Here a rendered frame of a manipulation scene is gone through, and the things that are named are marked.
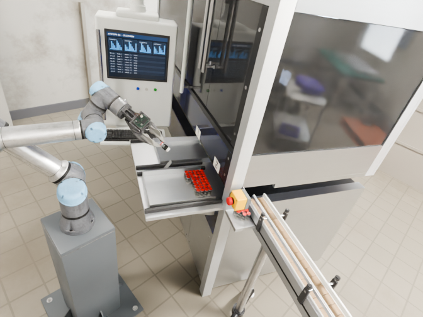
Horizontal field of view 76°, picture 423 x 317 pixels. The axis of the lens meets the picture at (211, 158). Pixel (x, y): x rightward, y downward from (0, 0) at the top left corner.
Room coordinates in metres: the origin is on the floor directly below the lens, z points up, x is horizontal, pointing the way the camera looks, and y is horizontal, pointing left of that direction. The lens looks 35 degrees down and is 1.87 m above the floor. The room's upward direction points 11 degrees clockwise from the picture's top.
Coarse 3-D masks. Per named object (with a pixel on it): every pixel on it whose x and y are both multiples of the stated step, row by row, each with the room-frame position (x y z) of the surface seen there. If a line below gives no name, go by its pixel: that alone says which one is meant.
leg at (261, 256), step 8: (264, 256) 0.88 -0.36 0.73; (256, 264) 0.89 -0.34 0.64; (256, 272) 0.88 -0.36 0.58; (248, 280) 0.90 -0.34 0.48; (256, 280) 0.90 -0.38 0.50; (248, 288) 0.88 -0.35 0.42; (240, 296) 0.90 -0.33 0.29; (248, 296) 0.89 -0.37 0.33; (240, 304) 0.89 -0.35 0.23; (240, 312) 0.89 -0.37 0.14
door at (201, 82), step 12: (204, 0) 1.70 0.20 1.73; (216, 0) 1.54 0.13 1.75; (192, 12) 1.88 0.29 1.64; (204, 12) 1.68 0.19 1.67; (216, 12) 1.52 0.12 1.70; (192, 24) 1.85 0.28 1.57; (216, 24) 1.49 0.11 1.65; (192, 36) 1.83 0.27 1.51; (216, 36) 1.47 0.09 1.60; (192, 48) 1.80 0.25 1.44; (204, 48) 1.61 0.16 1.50; (192, 60) 1.78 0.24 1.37; (192, 72) 1.75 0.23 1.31; (204, 72) 1.56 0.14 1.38; (192, 84) 1.72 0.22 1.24; (204, 84) 1.53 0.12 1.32; (204, 96) 1.51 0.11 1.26
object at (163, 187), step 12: (180, 168) 1.23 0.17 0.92; (192, 168) 1.26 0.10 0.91; (144, 180) 1.07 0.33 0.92; (156, 180) 1.13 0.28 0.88; (168, 180) 1.15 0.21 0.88; (180, 180) 1.17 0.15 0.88; (156, 192) 1.03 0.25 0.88; (168, 192) 1.05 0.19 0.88; (180, 192) 1.06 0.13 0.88; (192, 192) 1.08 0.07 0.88; (156, 204) 0.92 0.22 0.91; (168, 204) 0.94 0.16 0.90
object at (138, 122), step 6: (126, 108) 0.97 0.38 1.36; (120, 114) 0.97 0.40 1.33; (126, 114) 0.96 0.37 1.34; (132, 114) 0.97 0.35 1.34; (138, 114) 0.99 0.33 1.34; (132, 120) 0.95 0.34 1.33; (138, 120) 0.96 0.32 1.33; (144, 120) 0.96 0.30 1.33; (132, 126) 0.95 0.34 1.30; (138, 126) 0.94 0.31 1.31; (144, 126) 0.95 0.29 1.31; (138, 132) 0.97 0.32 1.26
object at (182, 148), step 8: (176, 136) 1.56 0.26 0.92; (184, 136) 1.59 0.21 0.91; (192, 136) 1.61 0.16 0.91; (160, 144) 1.48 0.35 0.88; (168, 144) 1.50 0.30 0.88; (176, 144) 1.52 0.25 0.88; (184, 144) 1.54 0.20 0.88; (192, 144) 1.56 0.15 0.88; (200, 144) 1.58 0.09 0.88; (160, 152) 1.39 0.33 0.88; (168, 152) 1.41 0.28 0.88; (176, 152) 1.43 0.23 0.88; (184, 152) 1.45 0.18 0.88; (192, 152) 1.46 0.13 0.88; (200, 152) 1.48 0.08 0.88; (160, 160) 1.26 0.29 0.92; (168, 160) 1.28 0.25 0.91; (176, 160) 1.30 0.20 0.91; (184, 160) 1.33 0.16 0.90; (192, 160) 1.35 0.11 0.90; (208, 160) 1.39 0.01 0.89
